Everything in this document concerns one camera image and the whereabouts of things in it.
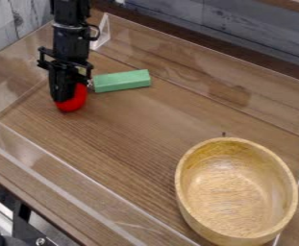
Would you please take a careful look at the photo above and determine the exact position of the green rectangular block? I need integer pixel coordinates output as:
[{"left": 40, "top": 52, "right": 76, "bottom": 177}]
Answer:
[{"left": 92, "top": 69, "right": 151, "bottom": 93}]

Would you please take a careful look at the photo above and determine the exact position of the light wooden bowl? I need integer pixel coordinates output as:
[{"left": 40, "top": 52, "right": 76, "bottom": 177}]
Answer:
[{"left": 175, "top": 137, "right": 298, "bottom": 246}]

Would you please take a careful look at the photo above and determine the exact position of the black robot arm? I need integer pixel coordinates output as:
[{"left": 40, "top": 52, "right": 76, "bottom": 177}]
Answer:
[{"left": 37, "top": 0, "right": 101, "bottom": 103}]

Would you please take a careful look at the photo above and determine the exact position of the red plush strawberry toy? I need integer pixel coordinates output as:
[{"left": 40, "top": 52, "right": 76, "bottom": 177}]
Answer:
[{"left": 55, "top": 84, "right": 87, "bottom": 112}]

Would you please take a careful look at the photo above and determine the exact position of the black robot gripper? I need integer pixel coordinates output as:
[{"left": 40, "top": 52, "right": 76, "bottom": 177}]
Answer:
[{"left": 37, "top": 22, "right": 100, "bottom": 102}]

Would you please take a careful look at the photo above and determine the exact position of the clear acrylic table enclosure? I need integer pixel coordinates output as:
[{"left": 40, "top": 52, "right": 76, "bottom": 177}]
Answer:
[{"left": 0, "top": 17, "right": 299, "bottom": 246}]

